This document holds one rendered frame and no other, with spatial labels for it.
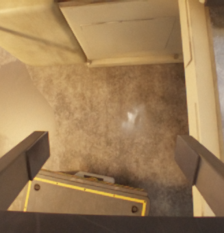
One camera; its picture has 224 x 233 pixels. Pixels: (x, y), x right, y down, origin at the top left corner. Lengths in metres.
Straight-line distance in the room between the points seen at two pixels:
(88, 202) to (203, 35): 0.91
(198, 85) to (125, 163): 0.82
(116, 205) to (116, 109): 0.66
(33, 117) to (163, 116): 1.01
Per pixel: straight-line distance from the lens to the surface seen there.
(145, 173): 1.26
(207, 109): 0.59
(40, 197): 1.10
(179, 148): 0.17
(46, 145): 0.17
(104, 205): 0.99
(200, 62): 0.63
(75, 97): 1.36
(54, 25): 1.08
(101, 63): 1.35
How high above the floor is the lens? 1.24
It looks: 79 degrees down
